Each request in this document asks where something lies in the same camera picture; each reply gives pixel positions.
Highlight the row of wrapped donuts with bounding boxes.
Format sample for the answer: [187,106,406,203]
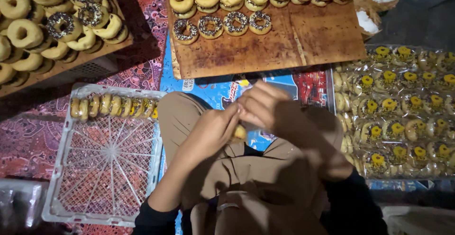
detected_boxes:
[70,92,160,121]

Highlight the red patterned cloth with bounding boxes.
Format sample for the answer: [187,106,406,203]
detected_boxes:
[0,0,172,235]

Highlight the chocolate sprinkled donut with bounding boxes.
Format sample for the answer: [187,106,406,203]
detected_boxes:
[248,11,272,35]
[198,15,224,40]
[172,18,199,45]
[223,11,250,36]

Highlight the white sack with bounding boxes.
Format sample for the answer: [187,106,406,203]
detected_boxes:
[381,205,455,235]

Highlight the large brown wooden board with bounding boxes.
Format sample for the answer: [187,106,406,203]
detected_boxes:
[164,0,367,80]

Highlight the person's left hand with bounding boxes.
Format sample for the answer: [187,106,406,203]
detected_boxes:
[188,102,243,158]

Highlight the heap of unwrapped donuts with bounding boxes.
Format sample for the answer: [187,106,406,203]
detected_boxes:
[0,0,129,87]

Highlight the person's brown clothing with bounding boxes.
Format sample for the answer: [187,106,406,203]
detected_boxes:
[157,91,345,235]

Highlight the pile of yellow-label donut packets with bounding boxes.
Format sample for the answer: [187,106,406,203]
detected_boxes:
[332,45,455,179]

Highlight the grey metal vented box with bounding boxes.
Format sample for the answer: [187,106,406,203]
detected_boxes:
[32,55,121,88]

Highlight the person's right hand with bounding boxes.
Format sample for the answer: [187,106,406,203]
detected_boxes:
[236,80,296,133]

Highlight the clear plastic bags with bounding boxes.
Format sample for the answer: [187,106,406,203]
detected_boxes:
[0,179,50,229]

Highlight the white coconut piece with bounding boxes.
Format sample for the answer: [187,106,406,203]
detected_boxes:
[356,10,380,36]

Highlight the plain donut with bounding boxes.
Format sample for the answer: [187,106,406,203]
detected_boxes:
[231,124,248,144]

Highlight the wooden board under donut heap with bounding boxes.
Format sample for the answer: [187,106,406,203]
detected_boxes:
[0,0,134,98]

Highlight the blue printed banner mat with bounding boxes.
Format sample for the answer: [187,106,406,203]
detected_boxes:
[158,32,436,235]

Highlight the white plastic lattice tray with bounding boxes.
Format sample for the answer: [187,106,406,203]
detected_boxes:
[41,82,168,228]

